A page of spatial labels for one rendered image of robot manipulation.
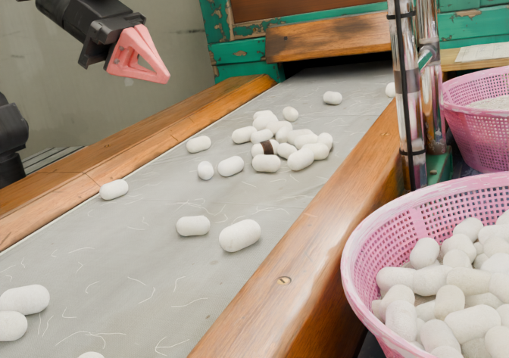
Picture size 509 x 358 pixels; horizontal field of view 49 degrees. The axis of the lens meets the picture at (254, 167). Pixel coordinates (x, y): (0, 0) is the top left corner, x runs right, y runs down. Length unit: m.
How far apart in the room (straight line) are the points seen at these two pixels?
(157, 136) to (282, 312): 0.54
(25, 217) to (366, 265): 0.39
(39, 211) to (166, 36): 1.60
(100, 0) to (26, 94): 1.96
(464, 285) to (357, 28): 0.74
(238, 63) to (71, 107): 1.43
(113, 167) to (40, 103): 1.94
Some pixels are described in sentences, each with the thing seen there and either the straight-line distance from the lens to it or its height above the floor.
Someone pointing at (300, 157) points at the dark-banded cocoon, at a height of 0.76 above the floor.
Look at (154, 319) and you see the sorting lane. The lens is 0.41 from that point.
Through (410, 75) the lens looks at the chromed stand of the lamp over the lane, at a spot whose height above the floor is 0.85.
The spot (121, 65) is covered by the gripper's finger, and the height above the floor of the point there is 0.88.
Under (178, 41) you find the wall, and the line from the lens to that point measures 2.17.
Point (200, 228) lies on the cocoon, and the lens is 0.51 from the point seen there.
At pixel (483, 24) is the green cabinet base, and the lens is 1.09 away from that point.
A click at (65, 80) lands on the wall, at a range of 2.54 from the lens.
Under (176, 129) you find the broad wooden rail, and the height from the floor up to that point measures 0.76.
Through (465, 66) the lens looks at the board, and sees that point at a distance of 0.94.
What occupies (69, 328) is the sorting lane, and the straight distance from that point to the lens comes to 0.44.
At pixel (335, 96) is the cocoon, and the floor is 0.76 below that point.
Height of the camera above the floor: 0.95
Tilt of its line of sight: 18 degrees down
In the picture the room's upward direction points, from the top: 10 degrees counter-clockwise
